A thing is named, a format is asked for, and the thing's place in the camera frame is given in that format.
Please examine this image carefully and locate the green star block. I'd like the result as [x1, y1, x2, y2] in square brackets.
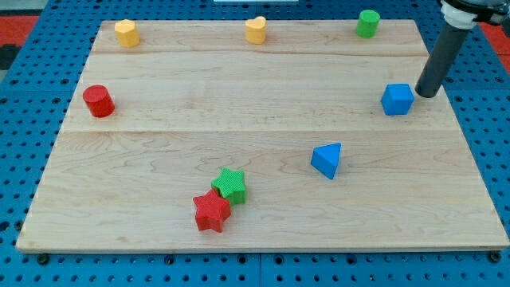
[211, 167, 246, 206]

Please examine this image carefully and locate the red star block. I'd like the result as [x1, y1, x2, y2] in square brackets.
[193, 189, 231, 233]

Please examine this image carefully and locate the wooden board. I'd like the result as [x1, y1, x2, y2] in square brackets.
[17, 20, 509, 254]

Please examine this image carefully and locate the blue triangle block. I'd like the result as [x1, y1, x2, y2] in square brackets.
[310, 143, 342, 179]

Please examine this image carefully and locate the yellow heart block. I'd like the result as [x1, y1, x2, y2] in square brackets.
[245, 16, 267, 45]

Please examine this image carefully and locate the blue cube block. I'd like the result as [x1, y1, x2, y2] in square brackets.
[381, 83, 414, 116]

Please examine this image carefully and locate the red cylinder block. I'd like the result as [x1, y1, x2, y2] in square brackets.
[82, 85, 116, 118]

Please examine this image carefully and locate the green cylinder block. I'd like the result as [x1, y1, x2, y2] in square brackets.
[355, 10, 381, 38]

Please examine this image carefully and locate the yellow pentagon block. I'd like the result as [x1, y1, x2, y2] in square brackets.
[114, 19, 140, 48]

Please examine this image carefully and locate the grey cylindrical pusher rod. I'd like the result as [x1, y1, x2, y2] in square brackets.
[415, 23, 469, 98]

